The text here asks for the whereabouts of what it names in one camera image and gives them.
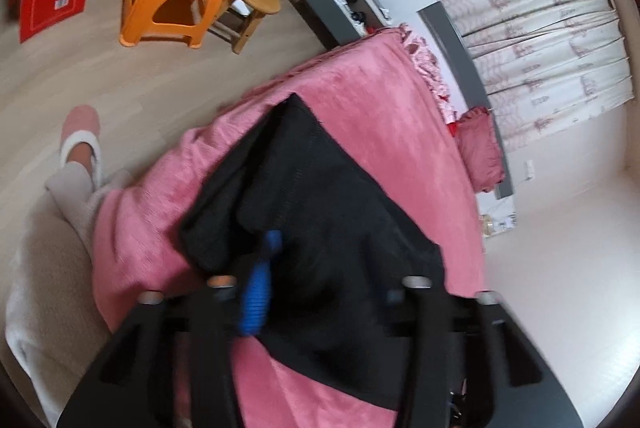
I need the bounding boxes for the grey and white headboard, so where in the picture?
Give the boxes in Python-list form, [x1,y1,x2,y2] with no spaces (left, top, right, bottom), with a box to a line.
[357,0,516,201]

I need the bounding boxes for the pink bed blanket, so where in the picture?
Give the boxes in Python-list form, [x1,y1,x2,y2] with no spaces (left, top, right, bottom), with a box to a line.
[91,28,488,428]

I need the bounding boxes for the red ruffled pillow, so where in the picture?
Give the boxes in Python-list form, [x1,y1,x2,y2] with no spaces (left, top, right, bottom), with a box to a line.
[457,106,506,193]

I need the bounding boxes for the glass table lamp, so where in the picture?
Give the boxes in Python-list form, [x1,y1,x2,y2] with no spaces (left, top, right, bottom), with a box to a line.
[479,214,501,239]

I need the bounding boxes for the pink slipper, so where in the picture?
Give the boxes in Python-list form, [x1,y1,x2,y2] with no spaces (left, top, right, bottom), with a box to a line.
[60,104,104,186]

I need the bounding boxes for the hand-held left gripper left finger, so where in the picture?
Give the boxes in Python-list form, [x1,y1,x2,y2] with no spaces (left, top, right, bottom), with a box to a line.
[62,230,283,428]

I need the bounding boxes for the pink floral garment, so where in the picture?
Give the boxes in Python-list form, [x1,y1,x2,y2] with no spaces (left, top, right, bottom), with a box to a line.
[398,23,458,121]

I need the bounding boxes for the grey and white bedside table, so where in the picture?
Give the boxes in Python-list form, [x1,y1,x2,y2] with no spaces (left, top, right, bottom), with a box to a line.
[292,0,396,51]

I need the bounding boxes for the black pants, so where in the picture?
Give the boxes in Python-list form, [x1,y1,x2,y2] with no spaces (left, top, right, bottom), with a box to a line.
[179,94,466,409]

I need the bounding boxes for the person's beige clothed leg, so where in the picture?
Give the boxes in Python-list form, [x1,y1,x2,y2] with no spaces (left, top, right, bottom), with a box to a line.
[5,160,133,414]

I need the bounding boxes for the patterned white curtain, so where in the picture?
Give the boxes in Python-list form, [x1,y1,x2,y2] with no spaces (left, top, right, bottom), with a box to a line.
[422,0,636,154]

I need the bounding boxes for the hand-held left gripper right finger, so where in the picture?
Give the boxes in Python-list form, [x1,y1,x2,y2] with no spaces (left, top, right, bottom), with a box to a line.
[385,278,583,428]

